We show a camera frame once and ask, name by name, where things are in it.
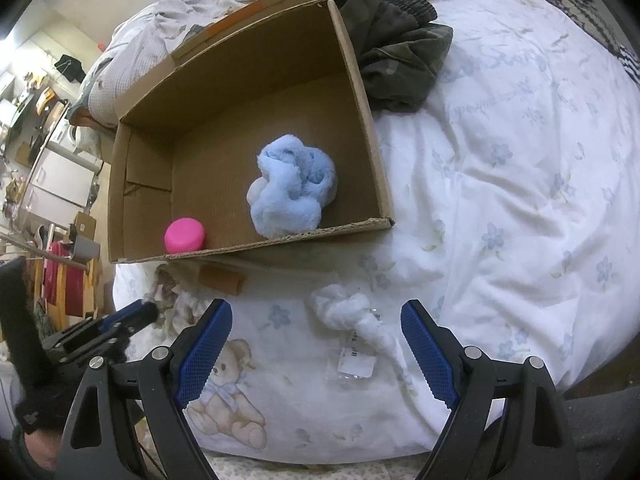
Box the small cardboard box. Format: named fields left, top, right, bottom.
left=70, top=212, right=98, bottom=261

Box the clear plastic bag with label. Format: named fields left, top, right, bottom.
left=324, top=337, right=381, bottom=391

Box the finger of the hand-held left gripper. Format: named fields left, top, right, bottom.
left=42, top=300, right=161, bottom=361

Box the pink round sponge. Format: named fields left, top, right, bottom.
left=164, top=217, right=206, bottom=254

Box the white knotted fluffy cloth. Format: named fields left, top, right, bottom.
left=307, top=284, right=416, bottom=391

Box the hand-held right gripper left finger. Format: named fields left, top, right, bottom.
left=56, top=298, right=234, bottom=480

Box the dark olive green garment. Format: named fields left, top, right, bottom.
left=334, top=0, right=455, bottom=113

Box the red cloth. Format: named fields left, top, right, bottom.
left=44, top=241, right=86, bottom=306

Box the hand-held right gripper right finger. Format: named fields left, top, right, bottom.
left=400, top=299, right=579, bottom=480

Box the brown cardboard tube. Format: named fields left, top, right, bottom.
left=199, top=265, right=246, bottom=294

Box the wooden chair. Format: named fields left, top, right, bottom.
left=30, top=255, right=101, bottom=331

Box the person's left hand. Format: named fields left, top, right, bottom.
left=12, top=375, right=76, bottom=436

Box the dark patterned blanket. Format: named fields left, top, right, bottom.
left=505, top=0, right=640, bottom=81

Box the white cabinet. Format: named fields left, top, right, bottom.
left=20, top=110, right=103, bottom=231

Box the white floral bed sheet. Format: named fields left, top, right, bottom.
left=111, top=0, right=640, bottom=466

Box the white floral quilted blanket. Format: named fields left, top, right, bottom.
left=68, top=0, right=506, bottom=128

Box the light blue fluffy cloth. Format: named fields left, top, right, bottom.
left=247, top=134, right=338, bottom=239

